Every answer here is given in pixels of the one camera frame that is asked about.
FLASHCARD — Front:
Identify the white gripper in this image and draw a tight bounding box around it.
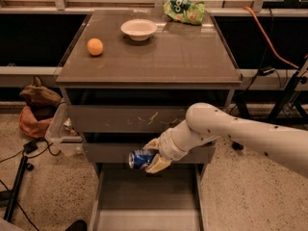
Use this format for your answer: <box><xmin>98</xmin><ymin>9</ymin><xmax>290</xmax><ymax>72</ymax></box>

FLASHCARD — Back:
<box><xmin>143</xmin><ymin>129</ymin><xmax>182</xmax><ymax>173</ymax></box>

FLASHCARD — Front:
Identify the blue pepsi can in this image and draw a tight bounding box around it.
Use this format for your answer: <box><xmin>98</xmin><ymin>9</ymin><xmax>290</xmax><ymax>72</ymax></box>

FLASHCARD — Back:
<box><xmin>129</xmin><ymin>149</ymin><xmax>157</xmax><ymax>169</ymax></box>

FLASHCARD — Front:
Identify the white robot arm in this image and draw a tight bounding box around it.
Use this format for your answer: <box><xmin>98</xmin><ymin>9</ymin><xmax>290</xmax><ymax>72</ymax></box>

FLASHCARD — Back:
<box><xmin>145</xmin><ymin>103</ymin><xmax>308</xmax><ymax>177</ymax></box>

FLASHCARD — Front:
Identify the grey bottom drawer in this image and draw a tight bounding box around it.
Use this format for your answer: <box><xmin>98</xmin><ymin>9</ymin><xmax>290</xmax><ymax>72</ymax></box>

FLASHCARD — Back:
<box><xmin>89</xmin><ymin>164</ymin><xmax>207</xmax><ymax>231</ymax></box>

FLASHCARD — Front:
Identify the grey drawer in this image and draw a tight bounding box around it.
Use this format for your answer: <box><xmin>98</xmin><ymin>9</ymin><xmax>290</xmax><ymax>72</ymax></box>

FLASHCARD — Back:
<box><xmin>67</xmin><ymin>105</ymin><xmax>188</xmax><ymax>133</ymax></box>
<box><xmin>83</xmin><ymin>142</ymin><xmax>216</xmax><ymax>164</ymax></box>
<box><xmin>89</xmin><ymin>164</ymin><xmax>207</xmax><ymax>231</ymax></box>

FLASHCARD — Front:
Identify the grey middle drawer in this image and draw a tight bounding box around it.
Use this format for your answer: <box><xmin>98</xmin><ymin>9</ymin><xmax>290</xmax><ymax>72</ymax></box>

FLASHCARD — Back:
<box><xmin>83</xmin><ymin>142</ymin><xmax>216</xmax><ymax>164</ymax></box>

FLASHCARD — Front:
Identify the grey top drawer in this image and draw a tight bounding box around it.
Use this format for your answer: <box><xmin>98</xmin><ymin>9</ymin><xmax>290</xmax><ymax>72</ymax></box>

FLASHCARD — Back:
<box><xmin>67</xmin><ymin>105</ymin><xmax>188</xmax><ymax>133</ymax></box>

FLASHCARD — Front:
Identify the grey drawer cabinet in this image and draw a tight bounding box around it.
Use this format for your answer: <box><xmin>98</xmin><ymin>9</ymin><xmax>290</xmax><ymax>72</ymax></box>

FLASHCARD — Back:
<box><xmin>55</xmin><ymin>9</ymin><xmax>243</xmax><ymax>178</ymax></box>

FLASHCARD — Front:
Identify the clear plastic bin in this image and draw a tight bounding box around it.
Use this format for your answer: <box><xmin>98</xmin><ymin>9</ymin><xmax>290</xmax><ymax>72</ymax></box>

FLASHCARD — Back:
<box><xmin>45</xmin><ymin>103</ymin><xmax>83</xmax><ymax>157</ymax></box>

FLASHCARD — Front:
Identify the black shoe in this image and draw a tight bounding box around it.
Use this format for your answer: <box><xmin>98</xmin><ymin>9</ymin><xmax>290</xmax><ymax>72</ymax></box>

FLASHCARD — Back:
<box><xmin>65</xmin><ymin>219</ymin><xmax>87</xmax><ymax>231</ymax></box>

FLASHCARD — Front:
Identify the orange fruit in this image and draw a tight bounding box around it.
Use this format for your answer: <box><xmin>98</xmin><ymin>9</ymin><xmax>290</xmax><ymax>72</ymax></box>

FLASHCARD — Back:
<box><xmin>87</xmin><ymin>38</ymin><xmax>104</xmax><ymax>56</ymax></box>

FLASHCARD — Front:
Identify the white bowl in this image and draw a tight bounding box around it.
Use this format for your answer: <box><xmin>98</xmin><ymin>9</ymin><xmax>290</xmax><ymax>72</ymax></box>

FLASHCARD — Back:
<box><xmin>121</xmin><ymin>19</ymin><xmax>157</xmax><ymax>41</ymax></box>

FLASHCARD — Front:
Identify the brown orange cloth bag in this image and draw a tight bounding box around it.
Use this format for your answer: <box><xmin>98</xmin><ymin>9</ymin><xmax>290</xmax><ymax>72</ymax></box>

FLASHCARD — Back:
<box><xmin>18</xmin><ymin>76</ymin><xmax>62</xmax><ymax>139</ymax></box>

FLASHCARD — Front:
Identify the black power adapter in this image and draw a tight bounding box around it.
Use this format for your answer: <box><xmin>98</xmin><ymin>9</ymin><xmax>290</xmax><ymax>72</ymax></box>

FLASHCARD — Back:
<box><xmin>258</xmin><ymin>66</ymin><xmax>275</xmax><ymax>76</ymax></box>

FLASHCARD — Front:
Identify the green chip bag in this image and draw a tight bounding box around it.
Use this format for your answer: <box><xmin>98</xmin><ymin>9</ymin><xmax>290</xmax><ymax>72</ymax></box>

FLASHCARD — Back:
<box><xmin>163</xmin><ymin>0</ymin><xmax>205</xmax><ymax>25</ymax></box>

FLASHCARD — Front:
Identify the black stand left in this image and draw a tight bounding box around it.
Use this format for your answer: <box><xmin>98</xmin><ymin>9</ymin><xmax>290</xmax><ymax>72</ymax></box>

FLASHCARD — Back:
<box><xmin>0</xmin><ymin>141</ymin><xmax>38</xmax><ymax>222</ymax></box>

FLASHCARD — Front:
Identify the black table frame right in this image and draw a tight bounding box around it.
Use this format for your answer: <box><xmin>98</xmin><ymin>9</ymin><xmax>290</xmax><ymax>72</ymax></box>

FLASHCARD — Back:
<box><xmin>226</xmin><ymin>63</ymin><xmax>307</xmax><ymax>125</ymax></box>

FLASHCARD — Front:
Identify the orange cable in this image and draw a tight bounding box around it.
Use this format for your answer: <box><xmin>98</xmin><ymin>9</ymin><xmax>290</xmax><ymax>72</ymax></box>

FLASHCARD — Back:
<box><xmin>243</xmin><ymin>5</ymin><xmax>300</xmax><ymax>70</ymax></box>

